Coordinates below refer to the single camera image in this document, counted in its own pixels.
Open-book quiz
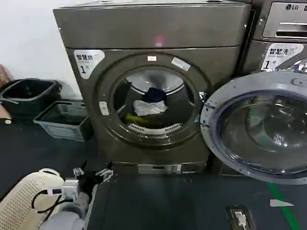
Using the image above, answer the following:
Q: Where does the dark blue garment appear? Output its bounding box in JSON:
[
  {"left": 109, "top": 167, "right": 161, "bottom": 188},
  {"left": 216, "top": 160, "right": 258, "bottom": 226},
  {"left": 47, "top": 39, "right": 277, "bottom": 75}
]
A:
[{"left": 143, "top": 87, "right": 167, "bottom": 104}]

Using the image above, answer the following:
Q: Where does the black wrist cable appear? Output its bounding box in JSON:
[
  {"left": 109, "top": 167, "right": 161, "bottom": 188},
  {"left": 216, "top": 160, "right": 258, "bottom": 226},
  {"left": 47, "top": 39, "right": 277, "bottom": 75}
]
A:
[{"left": 32, "top": 188, "right": 63, "bottom": 214}]

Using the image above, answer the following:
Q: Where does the black plastic bin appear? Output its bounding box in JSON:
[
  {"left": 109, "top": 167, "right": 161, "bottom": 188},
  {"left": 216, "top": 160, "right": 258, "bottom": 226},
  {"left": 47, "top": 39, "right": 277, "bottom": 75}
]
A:
[{"left": 0, "top": 78, "right": 63, "bottom": 121}]

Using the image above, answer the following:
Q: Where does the grey dryer with drawer panel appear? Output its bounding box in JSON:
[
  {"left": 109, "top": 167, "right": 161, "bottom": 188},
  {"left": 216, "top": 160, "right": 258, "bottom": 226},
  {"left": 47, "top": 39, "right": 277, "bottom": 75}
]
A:
[{"left": 237, "top": 0, "right": 307, "bottom": 80}]

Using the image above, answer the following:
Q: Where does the white perforated laundry basket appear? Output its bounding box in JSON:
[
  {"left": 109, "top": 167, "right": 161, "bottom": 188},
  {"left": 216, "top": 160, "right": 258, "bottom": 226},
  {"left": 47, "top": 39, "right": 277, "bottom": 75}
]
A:
[{"left": 0, "top": 168, "right": 64, "bottom": 230}]

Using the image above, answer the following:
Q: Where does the beige rolled mat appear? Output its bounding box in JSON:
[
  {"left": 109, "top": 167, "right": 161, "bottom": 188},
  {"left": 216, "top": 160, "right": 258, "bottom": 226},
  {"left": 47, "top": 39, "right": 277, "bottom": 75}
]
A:
[{"left": 0, "top": 104, "right": 12, "bottom": 125}]

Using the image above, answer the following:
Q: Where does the dark green plastic crate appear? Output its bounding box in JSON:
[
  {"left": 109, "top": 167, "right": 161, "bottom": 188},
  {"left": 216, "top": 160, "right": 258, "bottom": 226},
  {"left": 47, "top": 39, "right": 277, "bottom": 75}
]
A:
[{"left": 33, "top": 100, "right": 93, "bottom": 142}]

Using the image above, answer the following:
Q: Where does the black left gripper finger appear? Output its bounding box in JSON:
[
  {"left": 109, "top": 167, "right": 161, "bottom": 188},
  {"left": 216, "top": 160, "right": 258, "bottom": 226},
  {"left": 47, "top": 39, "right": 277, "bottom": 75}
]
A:
[
  {"left": 73, "top": 160, "right": 88, "bottom": 179},
  {"left": 95, "top": 161, "right": 114, "bottom": 184}
]

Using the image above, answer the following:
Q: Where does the yellow garment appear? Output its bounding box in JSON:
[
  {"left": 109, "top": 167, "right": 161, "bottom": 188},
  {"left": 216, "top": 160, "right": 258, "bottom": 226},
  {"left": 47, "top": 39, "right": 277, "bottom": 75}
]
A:
[{"left": 125, "top": 113, "right": 159, "bottom": 126}]

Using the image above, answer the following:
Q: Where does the round glass dryer door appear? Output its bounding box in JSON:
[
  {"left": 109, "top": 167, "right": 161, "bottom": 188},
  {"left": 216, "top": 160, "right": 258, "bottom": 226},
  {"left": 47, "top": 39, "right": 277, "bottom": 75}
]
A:
[{"left": 200, "top": 69, "right": 307, "bottom": 185}]

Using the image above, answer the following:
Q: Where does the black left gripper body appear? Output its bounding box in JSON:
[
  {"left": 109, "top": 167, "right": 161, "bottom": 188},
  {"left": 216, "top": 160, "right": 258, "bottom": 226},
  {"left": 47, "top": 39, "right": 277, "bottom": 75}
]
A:
[{"left": 78, "top": 169, "right": 102, "bottom": 194}]

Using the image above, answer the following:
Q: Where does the grey front-loading dryer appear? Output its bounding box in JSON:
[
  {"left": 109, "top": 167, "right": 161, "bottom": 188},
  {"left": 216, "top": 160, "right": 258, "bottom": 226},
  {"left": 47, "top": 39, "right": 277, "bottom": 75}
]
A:
[{"left": 52, "top": 0, "right": 252, "bottom": 177}]

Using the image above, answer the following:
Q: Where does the green floor tape strip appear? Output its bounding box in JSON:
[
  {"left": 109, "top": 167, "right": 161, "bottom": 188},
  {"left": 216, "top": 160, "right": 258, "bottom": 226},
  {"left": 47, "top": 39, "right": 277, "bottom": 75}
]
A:
[{"left": 268, "top": 183, "right": 302, "bottom": 230}]

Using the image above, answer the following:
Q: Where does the white garment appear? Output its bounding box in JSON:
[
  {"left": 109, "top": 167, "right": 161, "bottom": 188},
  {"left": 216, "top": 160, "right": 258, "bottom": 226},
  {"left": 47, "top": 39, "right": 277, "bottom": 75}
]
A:
[{"left": 133, "top": 100, "right": 168, "bottom": 117}]

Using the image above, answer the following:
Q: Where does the white arrow floor sticker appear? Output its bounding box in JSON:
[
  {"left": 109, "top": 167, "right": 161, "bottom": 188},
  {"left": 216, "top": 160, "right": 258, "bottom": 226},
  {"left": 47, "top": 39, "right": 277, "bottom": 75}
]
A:
[{"left": 269, "top": 199, "right": 295, "bottom": 208}]

